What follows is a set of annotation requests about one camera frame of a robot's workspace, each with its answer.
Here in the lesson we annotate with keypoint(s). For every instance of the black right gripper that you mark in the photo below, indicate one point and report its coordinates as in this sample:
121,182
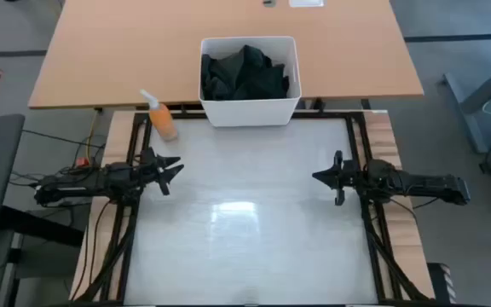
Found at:
352,175

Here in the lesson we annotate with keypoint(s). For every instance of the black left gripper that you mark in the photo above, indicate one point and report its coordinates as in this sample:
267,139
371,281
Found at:
151,172

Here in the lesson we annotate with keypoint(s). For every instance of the dark blue jeans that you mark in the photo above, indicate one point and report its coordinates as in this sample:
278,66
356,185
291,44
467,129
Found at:
250,68

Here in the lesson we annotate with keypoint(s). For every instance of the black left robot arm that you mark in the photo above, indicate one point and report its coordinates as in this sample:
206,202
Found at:
79,183

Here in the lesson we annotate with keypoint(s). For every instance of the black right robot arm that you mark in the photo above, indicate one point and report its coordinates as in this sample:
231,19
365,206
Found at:
424,185

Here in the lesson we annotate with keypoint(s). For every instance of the white perforated laundry basket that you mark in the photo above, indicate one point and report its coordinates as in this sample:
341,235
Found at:
250,113

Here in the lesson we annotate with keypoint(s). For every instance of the orange spray bottle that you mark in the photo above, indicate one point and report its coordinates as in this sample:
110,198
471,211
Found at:
163,121

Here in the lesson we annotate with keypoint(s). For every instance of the large light wooden desk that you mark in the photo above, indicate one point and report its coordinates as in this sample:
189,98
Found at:
122,51

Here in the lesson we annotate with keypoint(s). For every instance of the grey desk leg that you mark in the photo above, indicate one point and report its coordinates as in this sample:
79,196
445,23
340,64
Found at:
467,123

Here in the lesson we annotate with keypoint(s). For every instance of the black box with striped edge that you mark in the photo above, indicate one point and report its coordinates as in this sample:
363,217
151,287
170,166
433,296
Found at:
437,281

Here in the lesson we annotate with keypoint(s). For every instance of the white socket plate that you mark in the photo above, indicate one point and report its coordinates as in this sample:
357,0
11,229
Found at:
306,3

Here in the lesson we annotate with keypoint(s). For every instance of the dark desk grommet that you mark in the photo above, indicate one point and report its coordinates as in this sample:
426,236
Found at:
269,2

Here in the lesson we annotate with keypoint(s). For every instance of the black metal rack frame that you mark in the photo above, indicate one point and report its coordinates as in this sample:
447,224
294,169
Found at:
183,115

